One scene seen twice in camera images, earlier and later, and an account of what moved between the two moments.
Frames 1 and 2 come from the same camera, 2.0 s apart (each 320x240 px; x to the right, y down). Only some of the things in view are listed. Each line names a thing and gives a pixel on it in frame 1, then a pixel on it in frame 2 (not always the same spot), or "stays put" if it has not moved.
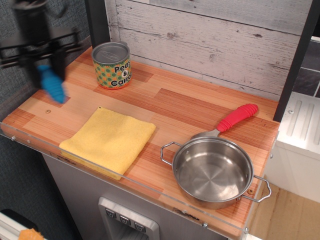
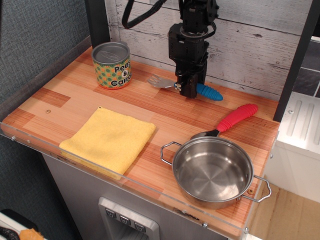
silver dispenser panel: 123,223 stays put
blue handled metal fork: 54,87 -> 202,88
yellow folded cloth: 108,142 stays put
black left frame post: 98,23 stays put
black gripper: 38,42 -> 188,53
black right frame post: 297,60 stays put
